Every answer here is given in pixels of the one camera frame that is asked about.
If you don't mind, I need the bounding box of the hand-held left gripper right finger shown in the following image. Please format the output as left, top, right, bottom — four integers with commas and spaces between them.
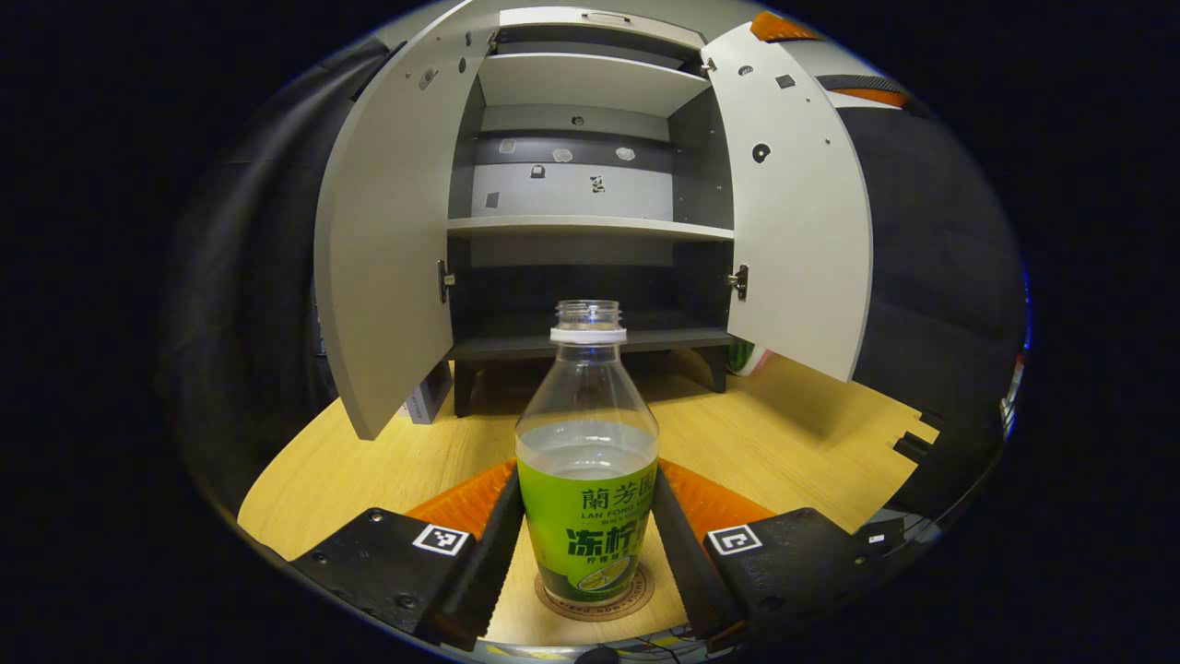
650, 458, 909, 646

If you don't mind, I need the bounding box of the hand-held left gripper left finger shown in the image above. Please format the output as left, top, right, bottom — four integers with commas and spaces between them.
290, 458, 526, 651

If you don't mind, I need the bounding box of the round brown coaster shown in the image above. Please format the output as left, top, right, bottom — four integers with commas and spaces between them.
535, 563, 655, 623

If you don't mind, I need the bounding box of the clear bottle with green label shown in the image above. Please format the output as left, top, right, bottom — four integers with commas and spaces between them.
514, 300, 661, 605

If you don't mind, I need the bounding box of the white cabinet door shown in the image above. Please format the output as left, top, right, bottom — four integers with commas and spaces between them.
702, 20, 874, 384
313, 0, 503, 441

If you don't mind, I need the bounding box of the grey and white cabinet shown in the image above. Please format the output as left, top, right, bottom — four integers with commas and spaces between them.
313, 0, 874, 441

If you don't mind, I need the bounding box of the pale blue book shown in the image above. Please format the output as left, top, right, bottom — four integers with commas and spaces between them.
403, 364, 453, 425

